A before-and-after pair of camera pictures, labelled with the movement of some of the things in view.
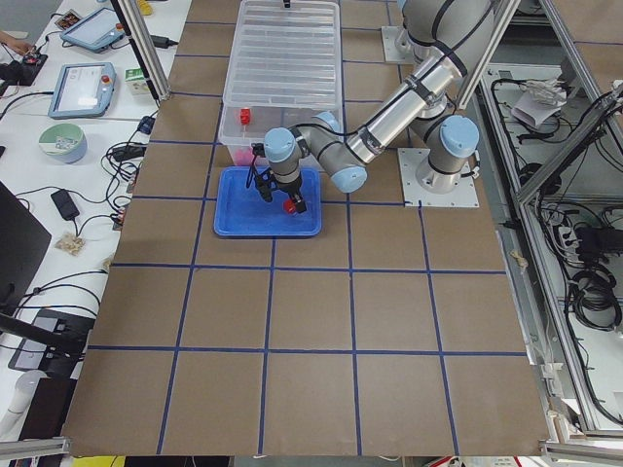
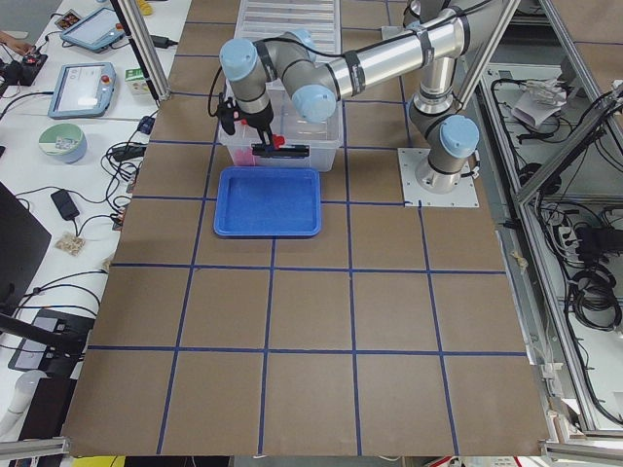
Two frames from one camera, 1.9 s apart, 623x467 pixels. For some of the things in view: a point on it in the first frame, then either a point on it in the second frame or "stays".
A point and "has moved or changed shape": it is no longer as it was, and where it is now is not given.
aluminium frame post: [136, 31] stays
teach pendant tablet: [83, 89] stays
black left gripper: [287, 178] -> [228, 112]
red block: [290, 206] has moved or changed shape
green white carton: [135, 81] stays
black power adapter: [65, 204] stays
